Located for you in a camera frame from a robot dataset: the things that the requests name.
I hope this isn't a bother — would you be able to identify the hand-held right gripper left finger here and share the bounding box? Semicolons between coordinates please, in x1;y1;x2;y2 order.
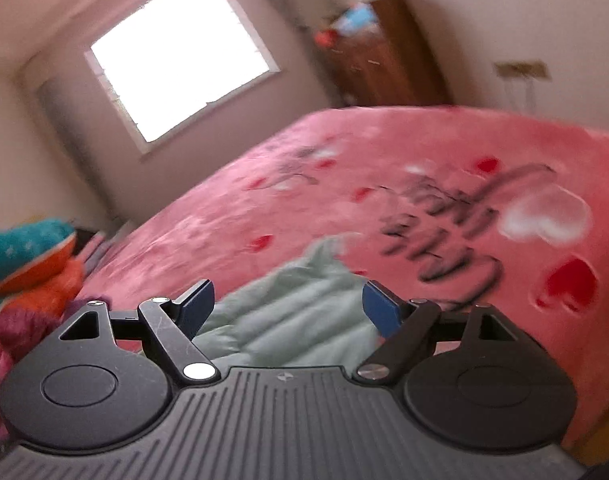
58;280;222;386

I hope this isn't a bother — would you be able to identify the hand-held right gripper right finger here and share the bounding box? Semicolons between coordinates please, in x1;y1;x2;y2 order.
353;280;540;386

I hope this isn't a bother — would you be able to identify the pale green puffer jacket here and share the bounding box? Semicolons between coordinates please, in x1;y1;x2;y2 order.
192;232;386;368

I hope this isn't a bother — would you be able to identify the stack of folded clothes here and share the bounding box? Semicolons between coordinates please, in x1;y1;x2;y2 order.
77;222;136;272

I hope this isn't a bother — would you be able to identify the pink printed blanket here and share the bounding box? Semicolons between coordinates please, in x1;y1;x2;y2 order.
74;104;609;461

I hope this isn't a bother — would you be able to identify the teal and orange quilt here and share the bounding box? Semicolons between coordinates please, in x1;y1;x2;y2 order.
0;217;86;313

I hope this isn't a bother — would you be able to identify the purple blanket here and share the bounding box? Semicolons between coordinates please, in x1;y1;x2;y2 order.
0;299;88;443

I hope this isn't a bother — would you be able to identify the grey curtain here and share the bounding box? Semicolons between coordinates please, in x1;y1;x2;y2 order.
37;80;121;222

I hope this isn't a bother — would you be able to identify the brown wooden cabinet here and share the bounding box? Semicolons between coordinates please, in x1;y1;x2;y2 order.
317;0;451;109

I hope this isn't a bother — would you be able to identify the window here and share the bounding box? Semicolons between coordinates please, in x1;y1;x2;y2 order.
84;0;284;157

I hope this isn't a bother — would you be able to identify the red and blue bundle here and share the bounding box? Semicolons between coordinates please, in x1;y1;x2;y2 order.
313;2;381;50

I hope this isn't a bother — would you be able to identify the row of wall sockets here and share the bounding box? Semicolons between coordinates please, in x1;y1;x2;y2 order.
493;61;551;82

